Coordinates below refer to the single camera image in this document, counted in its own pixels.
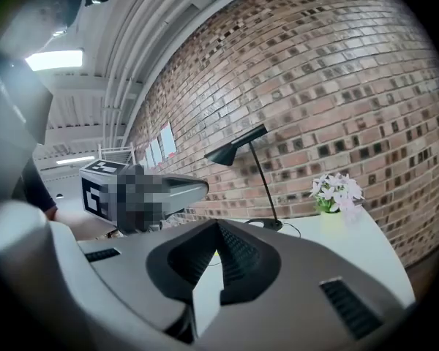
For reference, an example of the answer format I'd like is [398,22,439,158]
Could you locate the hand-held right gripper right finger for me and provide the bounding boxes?
[197,219,414,351]

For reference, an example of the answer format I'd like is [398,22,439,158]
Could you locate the black desk lamp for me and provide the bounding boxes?
[203,124,285,233]

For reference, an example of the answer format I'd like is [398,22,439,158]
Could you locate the person's dark clothing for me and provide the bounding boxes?
[21,155,59,217]

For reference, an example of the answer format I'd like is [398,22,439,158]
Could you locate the white table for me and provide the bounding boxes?
[160,205,417,339]

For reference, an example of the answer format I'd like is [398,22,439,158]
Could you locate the pale flowers in white vase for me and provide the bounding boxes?
[309,173,366,222]

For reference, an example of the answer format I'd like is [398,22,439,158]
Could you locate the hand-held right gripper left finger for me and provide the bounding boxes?
[78,219,220,332]

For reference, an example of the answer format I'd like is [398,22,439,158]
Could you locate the white metal shelf rack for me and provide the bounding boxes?
[97,141,137,167]

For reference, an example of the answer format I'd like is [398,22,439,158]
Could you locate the white ceiling pipes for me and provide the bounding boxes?
[102,0,220,142]

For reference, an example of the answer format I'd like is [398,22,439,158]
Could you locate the ceiling strip light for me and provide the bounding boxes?
[24,48,84,72]
[56,155,96,165]

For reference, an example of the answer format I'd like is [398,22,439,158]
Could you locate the black lamp cord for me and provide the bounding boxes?
[282,221,301,239]

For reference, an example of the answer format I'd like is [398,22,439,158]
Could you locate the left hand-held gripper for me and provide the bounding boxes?
[79,160,210,232]

